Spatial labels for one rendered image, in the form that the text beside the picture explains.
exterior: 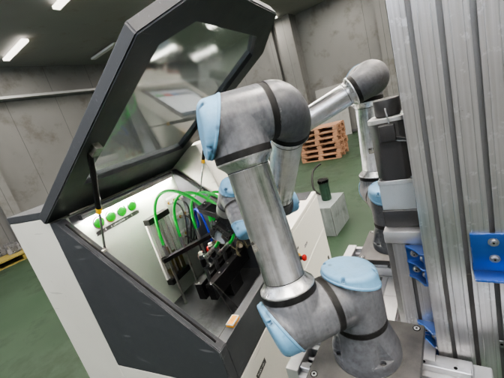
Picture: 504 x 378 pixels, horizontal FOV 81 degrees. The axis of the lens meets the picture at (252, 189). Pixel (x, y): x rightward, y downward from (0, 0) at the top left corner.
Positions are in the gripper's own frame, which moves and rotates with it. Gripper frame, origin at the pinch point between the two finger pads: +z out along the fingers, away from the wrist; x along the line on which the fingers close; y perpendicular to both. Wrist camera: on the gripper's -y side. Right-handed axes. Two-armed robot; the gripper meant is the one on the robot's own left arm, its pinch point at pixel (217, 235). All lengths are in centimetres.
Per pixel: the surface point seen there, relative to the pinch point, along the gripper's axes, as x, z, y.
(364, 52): 966, 299, -177
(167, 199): 11, 26, -41
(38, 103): 195, 466, -751
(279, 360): -11, 36, 49
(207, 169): 32.6, 14.1, -33.9
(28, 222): -42, 6, -59
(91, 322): -50, 33, -21
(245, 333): -18.9, 9.7, 31.1
